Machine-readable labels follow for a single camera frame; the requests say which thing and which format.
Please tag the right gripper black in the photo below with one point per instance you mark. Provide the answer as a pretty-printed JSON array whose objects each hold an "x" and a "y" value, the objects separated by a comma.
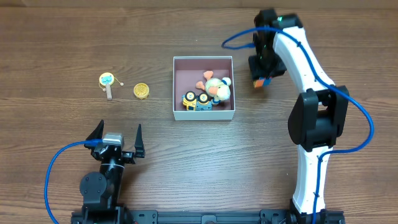
[{"x": 267, "y": 70}]

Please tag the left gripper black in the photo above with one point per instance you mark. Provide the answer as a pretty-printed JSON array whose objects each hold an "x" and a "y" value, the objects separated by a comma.
[{"x": 125, "y": 156}]

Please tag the multicoloured puzzle cube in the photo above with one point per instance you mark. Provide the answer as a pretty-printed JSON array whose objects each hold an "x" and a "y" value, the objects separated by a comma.
[{"x": 261, "y": 82}]

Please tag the white plush duck toy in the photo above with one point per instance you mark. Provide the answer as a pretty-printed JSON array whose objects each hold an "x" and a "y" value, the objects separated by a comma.
[{"x": 217, "y": 88}]

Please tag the yellow round gear toy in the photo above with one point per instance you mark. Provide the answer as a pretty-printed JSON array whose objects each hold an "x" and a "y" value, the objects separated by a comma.
[{"x": 141, "y": 91}]

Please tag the small wooden rattle drum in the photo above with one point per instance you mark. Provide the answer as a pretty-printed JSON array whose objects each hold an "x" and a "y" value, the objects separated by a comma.
[{"x": 105, "y": 81}]

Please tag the yellow grey toy truck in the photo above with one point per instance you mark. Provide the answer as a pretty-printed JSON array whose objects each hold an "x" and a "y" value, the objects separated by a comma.
[{"x": 194, "y": 102}]

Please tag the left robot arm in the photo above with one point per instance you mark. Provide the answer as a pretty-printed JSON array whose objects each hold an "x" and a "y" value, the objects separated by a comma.
[{"x": 101, "y": 190}]

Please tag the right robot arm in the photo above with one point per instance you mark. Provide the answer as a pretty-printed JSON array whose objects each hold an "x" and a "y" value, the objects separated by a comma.
[{"x": 318, "y": 116}]

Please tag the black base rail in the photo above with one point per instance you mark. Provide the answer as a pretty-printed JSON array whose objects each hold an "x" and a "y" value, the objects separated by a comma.
[{"x": 155, "y": 217}]

